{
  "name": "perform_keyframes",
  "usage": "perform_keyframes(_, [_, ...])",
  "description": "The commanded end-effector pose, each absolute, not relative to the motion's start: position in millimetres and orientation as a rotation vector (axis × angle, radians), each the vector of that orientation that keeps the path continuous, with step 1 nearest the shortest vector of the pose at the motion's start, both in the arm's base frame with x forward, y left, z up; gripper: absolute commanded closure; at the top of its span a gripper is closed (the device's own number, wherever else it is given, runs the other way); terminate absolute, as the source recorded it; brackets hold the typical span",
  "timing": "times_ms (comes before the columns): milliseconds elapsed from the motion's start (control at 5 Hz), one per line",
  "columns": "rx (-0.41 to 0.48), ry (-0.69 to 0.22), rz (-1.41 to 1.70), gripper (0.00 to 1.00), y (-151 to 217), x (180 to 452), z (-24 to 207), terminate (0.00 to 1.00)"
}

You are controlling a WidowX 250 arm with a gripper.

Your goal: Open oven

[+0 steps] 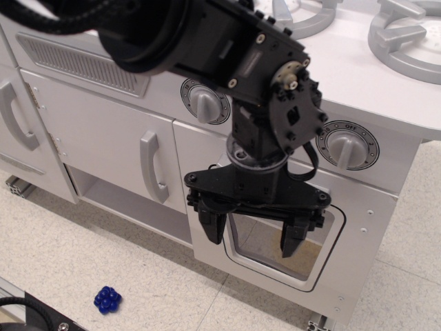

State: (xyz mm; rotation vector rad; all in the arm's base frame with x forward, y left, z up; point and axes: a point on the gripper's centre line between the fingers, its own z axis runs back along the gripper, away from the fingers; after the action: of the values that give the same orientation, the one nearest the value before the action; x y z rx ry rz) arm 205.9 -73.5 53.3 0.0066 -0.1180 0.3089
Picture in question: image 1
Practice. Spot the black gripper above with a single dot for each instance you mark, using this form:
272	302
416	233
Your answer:
216	192

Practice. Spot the white toy oven door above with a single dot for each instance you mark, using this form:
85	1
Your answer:
327	272

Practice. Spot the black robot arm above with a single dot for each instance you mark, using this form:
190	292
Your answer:
235	50

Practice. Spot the right grey stove knob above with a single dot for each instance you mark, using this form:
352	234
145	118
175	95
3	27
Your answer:
348	145

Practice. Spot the grey stove knob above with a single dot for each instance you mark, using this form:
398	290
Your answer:
348	145
206	105

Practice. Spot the left grey stove knob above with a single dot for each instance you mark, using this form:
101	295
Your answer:
206	105

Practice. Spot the blue toy grape bunch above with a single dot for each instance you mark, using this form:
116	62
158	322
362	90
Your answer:
107	300

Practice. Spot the white cabinet door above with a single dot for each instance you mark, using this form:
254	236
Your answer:
101	137
27	150

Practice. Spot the middle silver stove burner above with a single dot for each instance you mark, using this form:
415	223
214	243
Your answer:
303	18

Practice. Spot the silver stove burner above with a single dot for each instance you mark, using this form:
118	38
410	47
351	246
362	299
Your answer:
303	18
386	43

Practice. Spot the white toy kitchen unit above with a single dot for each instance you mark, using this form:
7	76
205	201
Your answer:
400	112

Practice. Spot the white left cabinet door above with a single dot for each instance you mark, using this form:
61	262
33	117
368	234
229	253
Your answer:
27	150

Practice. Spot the right silver stove burner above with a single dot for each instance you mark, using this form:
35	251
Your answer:
386	43

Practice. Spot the silver vent grille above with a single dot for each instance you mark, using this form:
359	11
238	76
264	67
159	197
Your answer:
81	64

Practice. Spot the aluminium frame rail right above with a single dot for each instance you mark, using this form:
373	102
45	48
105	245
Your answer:
319	322

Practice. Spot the aluminium frame rail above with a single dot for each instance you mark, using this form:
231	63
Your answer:
319	322
19	187

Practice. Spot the silver cabinet door handle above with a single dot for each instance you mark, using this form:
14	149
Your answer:
148	147

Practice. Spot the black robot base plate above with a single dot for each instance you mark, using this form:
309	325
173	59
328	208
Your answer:
35	319

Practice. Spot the aluminium frame rail left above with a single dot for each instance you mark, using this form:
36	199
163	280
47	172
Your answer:
19	187

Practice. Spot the silver left door handle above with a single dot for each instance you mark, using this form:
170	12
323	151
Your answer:
27	140

